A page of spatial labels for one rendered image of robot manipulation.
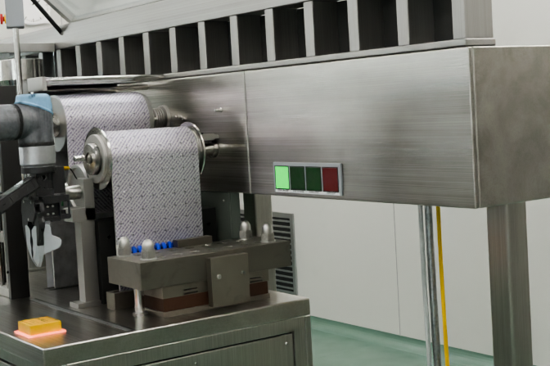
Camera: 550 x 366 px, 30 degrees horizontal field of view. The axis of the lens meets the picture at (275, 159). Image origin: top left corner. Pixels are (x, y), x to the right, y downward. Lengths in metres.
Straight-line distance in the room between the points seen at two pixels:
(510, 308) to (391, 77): 0.52
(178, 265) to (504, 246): 0.71
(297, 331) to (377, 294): 3.43
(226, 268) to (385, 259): 3.45
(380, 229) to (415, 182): 3.70
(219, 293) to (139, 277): 0.20
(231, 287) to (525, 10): 2.89
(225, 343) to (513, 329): 0.63
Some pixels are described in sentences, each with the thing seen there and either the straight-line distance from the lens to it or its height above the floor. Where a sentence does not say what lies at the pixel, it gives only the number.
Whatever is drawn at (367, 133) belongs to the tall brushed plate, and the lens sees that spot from 2.13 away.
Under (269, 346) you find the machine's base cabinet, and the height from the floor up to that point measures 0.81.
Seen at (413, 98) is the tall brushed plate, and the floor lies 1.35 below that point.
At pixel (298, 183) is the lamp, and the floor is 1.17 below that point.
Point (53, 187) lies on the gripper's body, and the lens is 2.23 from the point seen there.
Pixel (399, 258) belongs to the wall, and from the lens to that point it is 5.64.
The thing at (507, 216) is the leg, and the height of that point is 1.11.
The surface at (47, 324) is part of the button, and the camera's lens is 2.24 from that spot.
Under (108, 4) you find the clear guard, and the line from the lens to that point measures 3.16.
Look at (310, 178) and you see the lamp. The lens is 2.28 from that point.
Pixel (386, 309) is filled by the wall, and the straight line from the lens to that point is 5.79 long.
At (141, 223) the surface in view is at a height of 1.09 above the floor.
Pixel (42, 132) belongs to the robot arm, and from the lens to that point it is 2.20.
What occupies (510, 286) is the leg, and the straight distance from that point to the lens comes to 2.12.
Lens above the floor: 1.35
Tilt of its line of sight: 3 degrees down
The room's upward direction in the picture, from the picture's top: 3 degrees counter-clockwise
